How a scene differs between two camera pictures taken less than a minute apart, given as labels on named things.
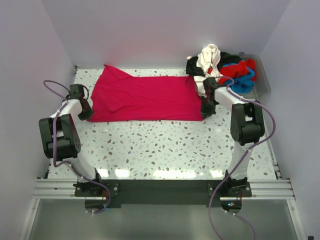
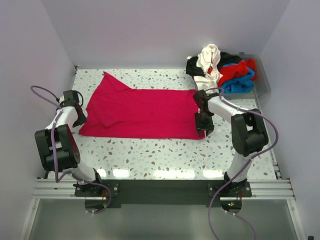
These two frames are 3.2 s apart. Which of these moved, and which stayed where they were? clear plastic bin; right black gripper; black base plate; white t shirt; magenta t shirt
Moved: magenta t shirt; right black gripper
Stayed: white t shirt; black base plate; clear plastic bin
